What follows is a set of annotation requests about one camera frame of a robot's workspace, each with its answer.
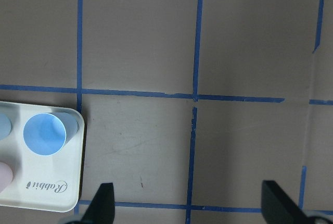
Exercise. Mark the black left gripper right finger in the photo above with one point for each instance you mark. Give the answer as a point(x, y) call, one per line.
point(277, 207)

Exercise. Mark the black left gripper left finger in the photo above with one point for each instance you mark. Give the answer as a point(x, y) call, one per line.
point(102, 207)

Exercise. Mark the blue cup near tray logo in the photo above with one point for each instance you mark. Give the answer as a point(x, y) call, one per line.
point(46, 134)

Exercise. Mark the pink plastic cup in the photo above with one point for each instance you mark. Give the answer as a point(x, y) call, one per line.
point(6, 176)

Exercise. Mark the blue cup tray middle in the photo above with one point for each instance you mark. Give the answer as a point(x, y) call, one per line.
point(5, 126)

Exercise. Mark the cream plastic tray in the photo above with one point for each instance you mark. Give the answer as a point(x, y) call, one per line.
point(50, 183)

